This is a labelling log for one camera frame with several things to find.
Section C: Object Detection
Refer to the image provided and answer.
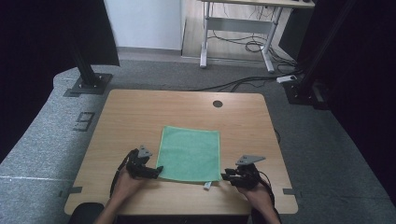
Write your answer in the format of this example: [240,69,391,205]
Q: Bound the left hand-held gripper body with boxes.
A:
[125,145,153,179]

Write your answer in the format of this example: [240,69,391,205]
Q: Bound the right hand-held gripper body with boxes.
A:
[235,154,266,189]

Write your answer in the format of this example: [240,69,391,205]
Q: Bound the green microfibre cloth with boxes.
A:
[155,125,222,191]

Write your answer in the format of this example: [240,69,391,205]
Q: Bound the person's right hand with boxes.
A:
[237,184,274,210]

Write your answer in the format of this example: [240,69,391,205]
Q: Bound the person's left hand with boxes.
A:
[112,167,148,202]

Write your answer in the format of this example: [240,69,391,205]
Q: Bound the person's dark trousers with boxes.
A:
[67,202,283,224]

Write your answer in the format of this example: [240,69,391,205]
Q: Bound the black metal stand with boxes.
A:
[66,31,114,96]
[282,0,358,110]

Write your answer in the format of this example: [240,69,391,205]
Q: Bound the white power strip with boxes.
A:
[276,74,299,85]

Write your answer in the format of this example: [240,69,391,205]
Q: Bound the black curtain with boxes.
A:
[295,0,396,208]
[0,0,121,163]

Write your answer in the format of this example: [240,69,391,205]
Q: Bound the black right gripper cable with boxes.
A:
[257,170,276,208]

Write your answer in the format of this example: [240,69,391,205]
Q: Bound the black floor cables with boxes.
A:
[190,75,281,93]

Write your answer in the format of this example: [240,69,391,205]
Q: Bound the tangled black cables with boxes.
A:
[206,4,298,75]

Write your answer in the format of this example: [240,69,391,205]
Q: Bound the white desk frame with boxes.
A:
[199,0,316,75]

